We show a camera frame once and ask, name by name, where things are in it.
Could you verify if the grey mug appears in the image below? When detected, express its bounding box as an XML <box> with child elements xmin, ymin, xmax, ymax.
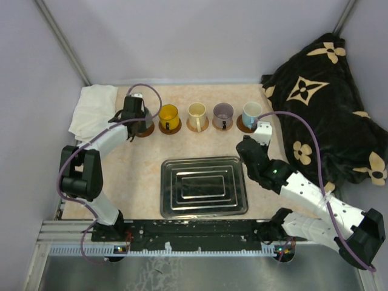
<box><xmin>144</xmin><ymin>107</ymin><xmax>153</xmax><ymax>130</ymax></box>

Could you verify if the yellow mug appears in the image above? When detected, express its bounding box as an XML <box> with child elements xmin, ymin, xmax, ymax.
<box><xmin>158</xmin><ymin>104</ymin><xmax>179</xmax><ymax>131</ymax></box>

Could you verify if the reddish brown wooden coaster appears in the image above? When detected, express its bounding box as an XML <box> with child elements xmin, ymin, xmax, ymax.
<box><xmin>158</xmin><ymin>119</ymin><xmax>182</xmax><ymax>135</ymax></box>

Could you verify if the dark brown wooden coaster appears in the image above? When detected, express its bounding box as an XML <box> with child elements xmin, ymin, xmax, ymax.
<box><xmin>236</xmin><ymin>114</ymin><xmax>257</xmax><ymax>133</ymax></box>

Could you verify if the tan woven coaster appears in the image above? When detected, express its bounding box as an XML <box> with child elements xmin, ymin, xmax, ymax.
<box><xmin>186</xmin><ymin>118</ymin><xmax>209</xmax><ymax>133</ymax></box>

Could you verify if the cream mug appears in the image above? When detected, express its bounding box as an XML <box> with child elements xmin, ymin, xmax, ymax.
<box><xmin>188</xmin><ymin>102</ymin><xmax>207</xmax><ymax>132</ymax></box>

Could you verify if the white and blue mug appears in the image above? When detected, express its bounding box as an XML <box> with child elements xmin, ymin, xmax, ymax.
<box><xmin>242</xmin><ymin>101</ymin><xmax>263</xmax><ymax>130</ymax></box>

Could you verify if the light woven coaster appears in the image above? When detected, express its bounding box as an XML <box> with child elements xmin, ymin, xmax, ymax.
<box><xmin>212</xmin><ymin>119</ymin><xmax>233</xmax><ymax>132</ymax></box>

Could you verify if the purple translucent cup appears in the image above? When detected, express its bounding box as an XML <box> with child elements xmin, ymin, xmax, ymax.
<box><xmin>213</xmin><ymin>102</ymin><xmax>234</xmax><ymax>129</ymax></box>

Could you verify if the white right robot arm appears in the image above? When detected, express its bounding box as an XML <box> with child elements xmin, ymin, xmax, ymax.
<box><xmin>236</xmin><ymin>135</ymin><xmax>386</xmax><ymax>270</ymax></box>

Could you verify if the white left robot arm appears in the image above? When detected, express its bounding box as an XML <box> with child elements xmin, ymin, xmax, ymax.
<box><xmin>59</xmin><ymin>93</ymin><xmax>149</xmax><ymax>241</ymax></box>

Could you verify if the white folded cloth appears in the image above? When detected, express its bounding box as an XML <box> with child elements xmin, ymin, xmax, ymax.
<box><xmin>69</xmin><ymin>84</ymin><xmax>118</xmax><ymax>142</ymax></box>

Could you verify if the metal serving tray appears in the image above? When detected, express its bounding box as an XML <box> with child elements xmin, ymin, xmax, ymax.
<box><xmin>160</xmin><ymin>156</ymin><xmax>249</xmax><ymax>219</ymax></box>

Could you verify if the black floral blanket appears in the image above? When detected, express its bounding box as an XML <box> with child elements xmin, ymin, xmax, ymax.
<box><xmin>261</xmin><ymin>33</ymin><xmax>387</xmax><ymax>190</ymax></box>

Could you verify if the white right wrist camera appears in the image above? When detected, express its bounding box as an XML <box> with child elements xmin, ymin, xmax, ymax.
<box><xmin>252</xmin><ymin>121</ymin><xmax>272</xmax><ymax>146</ymax></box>

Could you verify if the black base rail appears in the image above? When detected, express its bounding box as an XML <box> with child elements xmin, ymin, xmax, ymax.
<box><xmin>81</xmin><ymin>219</ymin><xmax>288</xmax><ymax>262</ymax></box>

